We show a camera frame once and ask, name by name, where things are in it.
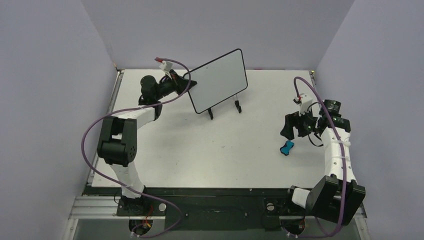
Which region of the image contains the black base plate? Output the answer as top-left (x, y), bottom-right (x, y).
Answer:
top-left (83, 186), bottom-right (306, 235)

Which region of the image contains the small whiteboard black frame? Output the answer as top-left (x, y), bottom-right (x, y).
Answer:
top-left (183, 48), bottom-right (249, 114)

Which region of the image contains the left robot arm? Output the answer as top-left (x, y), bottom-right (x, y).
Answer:
top-left (97, 70), bottom-right (198, 215)

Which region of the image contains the wire whiteboard stand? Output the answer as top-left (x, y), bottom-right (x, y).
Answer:
top-left (207, 94), bottom-right (242, 120)

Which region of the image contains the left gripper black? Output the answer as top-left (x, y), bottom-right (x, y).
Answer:
top-left (154, 69), bottom-right (197, 101)

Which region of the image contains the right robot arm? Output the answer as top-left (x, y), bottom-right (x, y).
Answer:
top-left (279, 96), bottom-right (366, 226)

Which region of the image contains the aluminium left side rail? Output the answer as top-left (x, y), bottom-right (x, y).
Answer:
top-left (86, 69), bottom-right (125, 186)

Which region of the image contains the blue whiteboard eraser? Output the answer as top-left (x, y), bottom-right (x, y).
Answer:
top-left (279, 140), bottom-right (295, 156)

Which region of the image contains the aluminium right side rail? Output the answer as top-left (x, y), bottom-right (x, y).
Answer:
top-left (308, 70), bottom-right (319, 96)

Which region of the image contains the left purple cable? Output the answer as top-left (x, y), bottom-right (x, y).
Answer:
top-left (81, 57), bottom-right (193, 239)

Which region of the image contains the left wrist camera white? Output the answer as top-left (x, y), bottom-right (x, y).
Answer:
top-left (154, 57), bottom-right (173, 76)

